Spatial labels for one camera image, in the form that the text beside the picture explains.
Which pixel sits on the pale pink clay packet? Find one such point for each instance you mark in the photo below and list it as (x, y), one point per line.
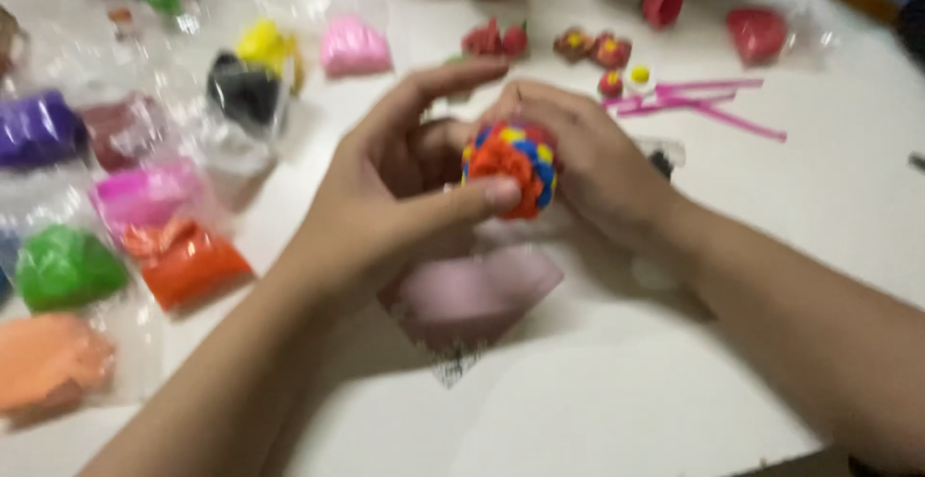
(470, 296)

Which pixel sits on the red clay packet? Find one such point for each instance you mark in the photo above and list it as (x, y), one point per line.
(757, 35)

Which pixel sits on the red clay flower with leaf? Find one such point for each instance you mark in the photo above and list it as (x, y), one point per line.
(495, 40)

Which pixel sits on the multicolour clay flower ball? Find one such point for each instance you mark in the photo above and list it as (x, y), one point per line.
(514, 162)

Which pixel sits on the blue clay packet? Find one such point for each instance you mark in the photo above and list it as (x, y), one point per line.
(4, 267)

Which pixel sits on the red clay cup piece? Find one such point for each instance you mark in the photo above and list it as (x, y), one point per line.
(661, 6)

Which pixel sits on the peach clay packet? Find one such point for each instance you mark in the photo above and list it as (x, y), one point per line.
(47, 361)

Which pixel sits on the purple clay packet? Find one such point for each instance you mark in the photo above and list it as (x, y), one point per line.
(36, 130)

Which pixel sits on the person's right hand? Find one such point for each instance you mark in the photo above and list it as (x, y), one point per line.
(607, 173)

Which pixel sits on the brown clay flower yellow centre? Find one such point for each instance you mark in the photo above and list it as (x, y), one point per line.
(573, 44)

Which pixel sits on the black clay packet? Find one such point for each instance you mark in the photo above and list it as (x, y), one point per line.
(242, 90)

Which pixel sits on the orange clay packet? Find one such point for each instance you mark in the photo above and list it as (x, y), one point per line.
(191, 264)

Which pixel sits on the small clear packet black bit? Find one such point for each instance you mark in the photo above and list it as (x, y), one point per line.
(661, 161)

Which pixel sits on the light pink clay packet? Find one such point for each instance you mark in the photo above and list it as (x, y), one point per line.
(352, 49)

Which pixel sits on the magenta clay packet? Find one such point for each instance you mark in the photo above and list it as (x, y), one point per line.
(144, 194)

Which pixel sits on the bundle of pink clay strips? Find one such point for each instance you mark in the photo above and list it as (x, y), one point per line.
(694, 101)

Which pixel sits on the white clay packet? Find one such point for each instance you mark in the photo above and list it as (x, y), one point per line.
(228, 162)

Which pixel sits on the small orange clay bit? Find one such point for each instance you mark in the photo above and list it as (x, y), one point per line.
(120, 17)

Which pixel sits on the yellow clay packet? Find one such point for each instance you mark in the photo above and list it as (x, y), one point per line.
(266, 47)

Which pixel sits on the person's left hand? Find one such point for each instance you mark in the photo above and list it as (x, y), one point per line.
(368, 195)

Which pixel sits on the small red clay flower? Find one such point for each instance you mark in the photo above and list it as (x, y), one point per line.
(611, 84)

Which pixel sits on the red clay flower yellow centre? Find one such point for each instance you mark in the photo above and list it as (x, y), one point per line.
(611, 51)

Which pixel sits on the maroon clay packet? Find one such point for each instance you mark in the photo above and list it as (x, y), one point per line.
(119, 134)

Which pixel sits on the green clay packet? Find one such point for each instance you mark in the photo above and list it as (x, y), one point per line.
(65, 269)

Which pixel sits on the person's right fingers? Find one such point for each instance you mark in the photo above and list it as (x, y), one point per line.
(549, 105)

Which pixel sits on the yellow clay ball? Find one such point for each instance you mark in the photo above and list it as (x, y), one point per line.
(639, 74)

